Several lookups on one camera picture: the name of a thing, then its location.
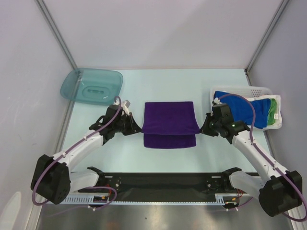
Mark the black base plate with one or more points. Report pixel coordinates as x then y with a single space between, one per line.
184 187

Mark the teal plastic bin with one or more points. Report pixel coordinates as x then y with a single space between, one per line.
92 86

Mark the green microfibre towel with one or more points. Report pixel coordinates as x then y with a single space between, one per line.
271 118

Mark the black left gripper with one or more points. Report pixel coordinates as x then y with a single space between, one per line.
133 127

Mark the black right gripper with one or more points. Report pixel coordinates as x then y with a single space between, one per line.
210 125

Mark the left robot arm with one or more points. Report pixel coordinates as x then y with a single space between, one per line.
54 177

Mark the purple towel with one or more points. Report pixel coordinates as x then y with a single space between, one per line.
169 125

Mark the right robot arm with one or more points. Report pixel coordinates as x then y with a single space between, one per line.
277 189

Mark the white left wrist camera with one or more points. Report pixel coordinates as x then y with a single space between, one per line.
124 105

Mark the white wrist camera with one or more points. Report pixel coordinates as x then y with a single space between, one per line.
124 105
216 101

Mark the white plastic basket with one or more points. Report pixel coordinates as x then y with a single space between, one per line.
244 91

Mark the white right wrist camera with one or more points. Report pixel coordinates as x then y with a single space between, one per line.
216 101

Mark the blue towel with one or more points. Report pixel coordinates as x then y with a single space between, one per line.
241 110

